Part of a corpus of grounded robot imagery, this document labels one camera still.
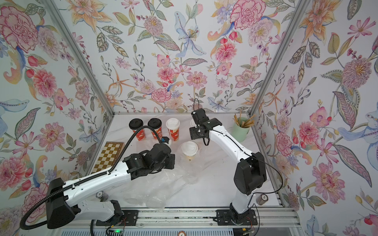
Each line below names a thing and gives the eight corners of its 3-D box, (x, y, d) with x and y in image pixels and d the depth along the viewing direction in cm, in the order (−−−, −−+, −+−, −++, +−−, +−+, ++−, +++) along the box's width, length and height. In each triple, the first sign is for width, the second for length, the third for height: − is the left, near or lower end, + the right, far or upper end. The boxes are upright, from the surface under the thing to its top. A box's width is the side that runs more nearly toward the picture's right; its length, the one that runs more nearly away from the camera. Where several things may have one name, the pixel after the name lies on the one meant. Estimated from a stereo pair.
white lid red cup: (168, 143, 107) (165, 127, 92) (169, 135, 111) (166, 118, 97) (179, 143, 107) (178, 127, 92) (180, 135, 112) (179, 118, 97)
